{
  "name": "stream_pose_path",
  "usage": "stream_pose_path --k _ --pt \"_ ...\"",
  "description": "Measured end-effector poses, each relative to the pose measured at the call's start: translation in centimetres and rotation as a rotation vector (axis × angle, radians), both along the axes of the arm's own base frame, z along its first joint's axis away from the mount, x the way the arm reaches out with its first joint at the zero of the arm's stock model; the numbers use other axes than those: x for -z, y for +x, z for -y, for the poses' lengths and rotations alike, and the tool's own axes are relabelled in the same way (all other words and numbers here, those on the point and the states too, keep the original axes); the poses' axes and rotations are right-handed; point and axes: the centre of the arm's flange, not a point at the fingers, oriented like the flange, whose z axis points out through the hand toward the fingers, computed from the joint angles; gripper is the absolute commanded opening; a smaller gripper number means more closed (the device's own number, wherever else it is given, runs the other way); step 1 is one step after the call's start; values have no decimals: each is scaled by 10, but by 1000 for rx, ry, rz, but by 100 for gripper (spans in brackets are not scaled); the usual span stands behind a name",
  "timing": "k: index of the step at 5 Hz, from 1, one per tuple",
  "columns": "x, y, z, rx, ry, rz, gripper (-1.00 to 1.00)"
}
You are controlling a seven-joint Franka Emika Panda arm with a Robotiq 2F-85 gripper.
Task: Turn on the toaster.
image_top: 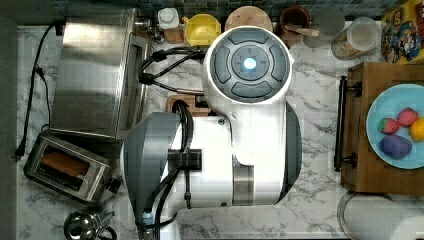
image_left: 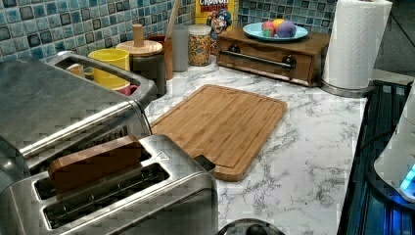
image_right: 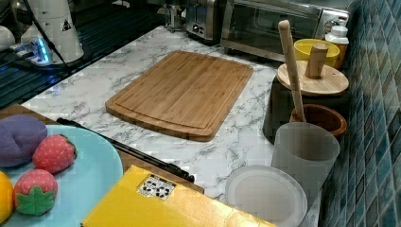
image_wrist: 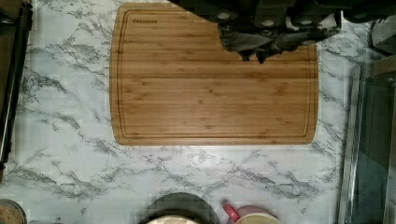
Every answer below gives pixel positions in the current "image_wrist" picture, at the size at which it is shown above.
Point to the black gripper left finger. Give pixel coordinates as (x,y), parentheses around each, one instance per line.
(245,45)

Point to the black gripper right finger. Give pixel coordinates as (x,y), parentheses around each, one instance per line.
(292,41)

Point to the silver toaster oven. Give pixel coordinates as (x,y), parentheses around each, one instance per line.
(367,194)

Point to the bamboo cutting board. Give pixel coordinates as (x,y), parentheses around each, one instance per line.
(172,83)

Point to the pink mug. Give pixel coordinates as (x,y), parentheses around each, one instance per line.
(249,214)

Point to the dark canister with wooden lid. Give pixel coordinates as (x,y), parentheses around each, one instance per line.
(181,204)

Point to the yellow cup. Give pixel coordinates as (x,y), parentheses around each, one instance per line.
(11,213)

